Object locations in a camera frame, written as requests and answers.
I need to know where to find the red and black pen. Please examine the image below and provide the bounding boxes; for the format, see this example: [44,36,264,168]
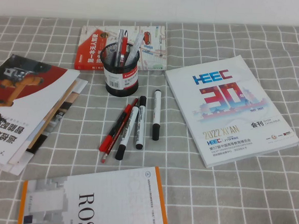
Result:
[98,102,133,154]

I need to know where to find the black mesh pen holder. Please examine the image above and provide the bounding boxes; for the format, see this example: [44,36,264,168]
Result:
[98,42,141,98]

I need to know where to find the pens inside holder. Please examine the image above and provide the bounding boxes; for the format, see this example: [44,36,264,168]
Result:
[123,31,145,68]

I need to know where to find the silver clear pen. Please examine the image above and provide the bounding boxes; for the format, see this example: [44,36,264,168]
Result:
[114,28,125,68]

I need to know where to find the white marker with black cap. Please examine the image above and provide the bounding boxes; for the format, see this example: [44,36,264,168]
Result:
[133,95,148,151]
[114,104,140,162]
[151,89,164,141]

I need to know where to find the red striped pencil with eraser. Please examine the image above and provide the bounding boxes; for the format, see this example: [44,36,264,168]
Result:
[100,96,139,166]

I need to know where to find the white HEEC catalogue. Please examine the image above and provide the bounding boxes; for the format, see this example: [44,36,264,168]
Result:
[159,50,299,174]

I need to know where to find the red book with map cover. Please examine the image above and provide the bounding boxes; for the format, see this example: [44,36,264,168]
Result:
[73,20,170,76]

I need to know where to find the booklet with brown photo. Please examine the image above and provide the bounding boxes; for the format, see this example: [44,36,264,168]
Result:
[25,74,89,157]

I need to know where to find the grey checked tablecloth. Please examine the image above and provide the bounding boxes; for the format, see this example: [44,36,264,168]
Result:
[0,8,299,224]

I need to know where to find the white orange ROS book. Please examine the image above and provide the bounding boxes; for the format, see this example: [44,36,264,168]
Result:
[17,158,174,224]

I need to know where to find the red white robot brochure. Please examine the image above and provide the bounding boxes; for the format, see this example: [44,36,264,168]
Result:
[0,53,82,169]

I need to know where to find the white paper sheets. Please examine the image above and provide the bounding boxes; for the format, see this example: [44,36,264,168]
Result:
[0,148,38,177]

